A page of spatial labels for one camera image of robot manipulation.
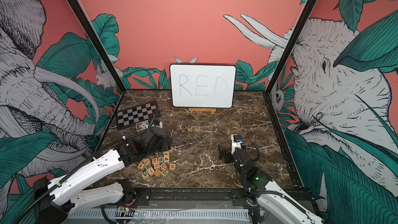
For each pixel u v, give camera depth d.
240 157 0.58
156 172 0.80
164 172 0.80
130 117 1.01
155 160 0.83
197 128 0.97
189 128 0.97
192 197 0.75
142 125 0.98
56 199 0.39
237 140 0.68
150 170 0.80
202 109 1.04
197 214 0.70
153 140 0.57
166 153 0.86
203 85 0.98
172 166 0.82
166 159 0.84
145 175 0.78
